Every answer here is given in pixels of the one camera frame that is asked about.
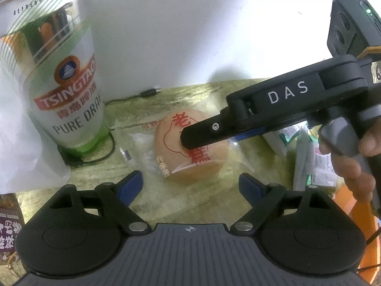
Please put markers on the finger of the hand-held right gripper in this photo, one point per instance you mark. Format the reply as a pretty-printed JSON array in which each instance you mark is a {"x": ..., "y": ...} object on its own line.
[{"x": 205, "y": 132}]

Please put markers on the purple lidded porridge can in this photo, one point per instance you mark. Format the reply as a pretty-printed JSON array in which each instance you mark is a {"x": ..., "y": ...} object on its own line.
[{"x": 9, "y": 229}]

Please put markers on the packaged round sponge cake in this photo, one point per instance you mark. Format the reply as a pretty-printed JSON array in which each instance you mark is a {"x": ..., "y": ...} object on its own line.
[{"x": 169, "y": 146}]

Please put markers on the person's right hand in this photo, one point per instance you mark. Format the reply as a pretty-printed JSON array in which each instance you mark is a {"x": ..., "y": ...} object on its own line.
[{"x": 348, "y": 169}]

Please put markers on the orange gift box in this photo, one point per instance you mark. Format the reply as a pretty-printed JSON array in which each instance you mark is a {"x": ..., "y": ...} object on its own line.
[{"x": 357, "y": 223}]

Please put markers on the green and white beer can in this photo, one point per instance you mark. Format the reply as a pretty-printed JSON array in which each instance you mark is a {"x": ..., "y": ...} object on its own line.
[{"x": 68, "y": 95}]

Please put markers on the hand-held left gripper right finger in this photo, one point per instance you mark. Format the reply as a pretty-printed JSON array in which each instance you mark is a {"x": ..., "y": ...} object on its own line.
[{"x": 251, "y": 187}]

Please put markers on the white plastic bag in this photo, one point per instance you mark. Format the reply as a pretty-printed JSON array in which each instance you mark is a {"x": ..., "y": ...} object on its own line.
[{"x": 23, "y": 155}]

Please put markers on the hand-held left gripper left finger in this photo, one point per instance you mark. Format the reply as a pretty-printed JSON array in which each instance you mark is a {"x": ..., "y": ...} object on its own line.
[{"x": 131, "y": 184}]

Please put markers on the wood-grain desktop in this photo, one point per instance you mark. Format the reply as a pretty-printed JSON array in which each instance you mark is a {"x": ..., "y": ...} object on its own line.
[{"x": 208, "y": 202}]

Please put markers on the walnut crisp snack packet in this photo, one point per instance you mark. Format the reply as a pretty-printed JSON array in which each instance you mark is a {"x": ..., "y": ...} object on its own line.
[
  {"x": 282, "y": 140},
  {"x": 321, "y": 166}
]

